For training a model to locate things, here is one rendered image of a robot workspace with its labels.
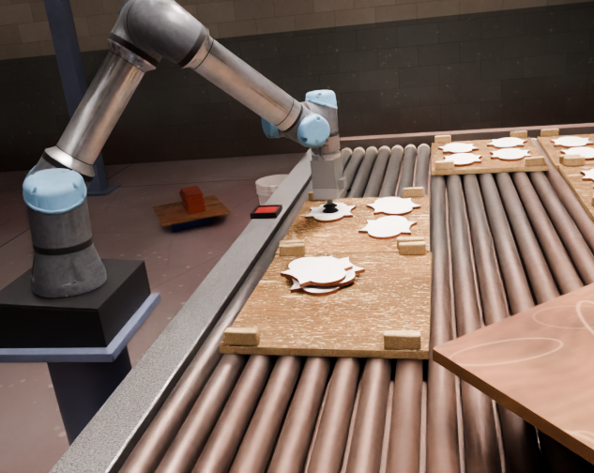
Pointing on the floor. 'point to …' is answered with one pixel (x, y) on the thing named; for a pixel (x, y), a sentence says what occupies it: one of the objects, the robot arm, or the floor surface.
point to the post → (73, 77)
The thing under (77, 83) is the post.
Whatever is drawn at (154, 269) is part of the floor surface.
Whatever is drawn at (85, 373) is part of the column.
